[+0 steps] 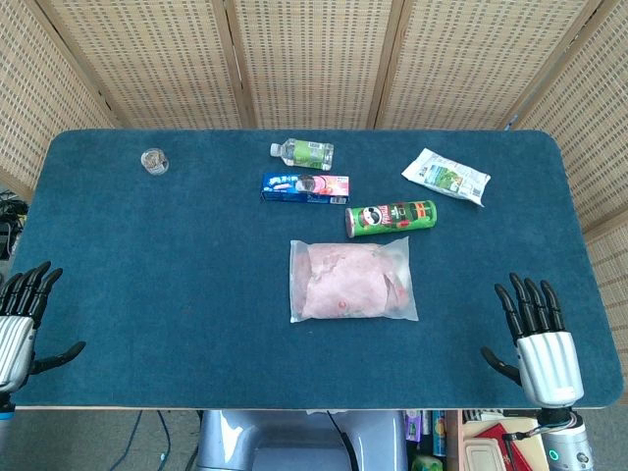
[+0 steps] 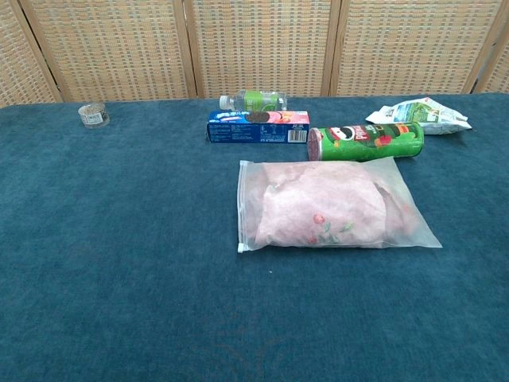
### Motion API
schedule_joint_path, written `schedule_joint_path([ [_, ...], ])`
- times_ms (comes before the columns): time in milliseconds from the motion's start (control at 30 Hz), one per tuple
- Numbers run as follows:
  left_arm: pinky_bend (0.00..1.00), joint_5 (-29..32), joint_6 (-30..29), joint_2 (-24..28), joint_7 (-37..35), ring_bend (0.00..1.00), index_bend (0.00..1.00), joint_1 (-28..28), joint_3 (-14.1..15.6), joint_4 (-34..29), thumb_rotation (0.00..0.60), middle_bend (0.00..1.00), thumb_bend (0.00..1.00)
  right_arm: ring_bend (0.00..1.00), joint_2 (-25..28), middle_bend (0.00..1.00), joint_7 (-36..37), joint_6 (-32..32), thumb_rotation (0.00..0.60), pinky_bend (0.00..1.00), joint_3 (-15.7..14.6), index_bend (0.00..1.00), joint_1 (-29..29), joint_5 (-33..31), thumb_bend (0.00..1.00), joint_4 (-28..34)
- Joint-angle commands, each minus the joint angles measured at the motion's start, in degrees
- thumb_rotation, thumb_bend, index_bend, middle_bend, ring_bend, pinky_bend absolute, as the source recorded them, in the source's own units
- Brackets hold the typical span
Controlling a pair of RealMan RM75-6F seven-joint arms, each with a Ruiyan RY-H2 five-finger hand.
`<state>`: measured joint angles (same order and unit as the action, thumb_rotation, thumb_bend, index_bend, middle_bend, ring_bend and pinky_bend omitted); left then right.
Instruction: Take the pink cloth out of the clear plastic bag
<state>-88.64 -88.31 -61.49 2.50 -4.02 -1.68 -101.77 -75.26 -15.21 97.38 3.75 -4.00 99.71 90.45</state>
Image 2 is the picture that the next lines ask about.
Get green label water bottle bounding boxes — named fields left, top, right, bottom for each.
left=219, top=89, right=288, bottom=112

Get woven rattan folding screen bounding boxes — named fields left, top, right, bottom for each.
left=0, top=0, right=509, bottom=108

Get teal velvet table cover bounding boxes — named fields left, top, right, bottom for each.
left=0, top=93, right=509, bottom=382

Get blue Oreo cookie box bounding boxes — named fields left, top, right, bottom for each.
left=205, top=110, right=311, bottom=145

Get small clear plastic jar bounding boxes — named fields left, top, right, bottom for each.
left=78, top=102, right=110, bottom=129

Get white green snack bag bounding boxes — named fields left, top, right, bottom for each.
left=365, top=97, right=473, bottom=135

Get frosted plastic zip bag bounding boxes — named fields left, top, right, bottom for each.
left=237, top=156, right=444, bottom=254

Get green Pringles can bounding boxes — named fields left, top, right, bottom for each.
left=306, top=121, right=425, bottom=162

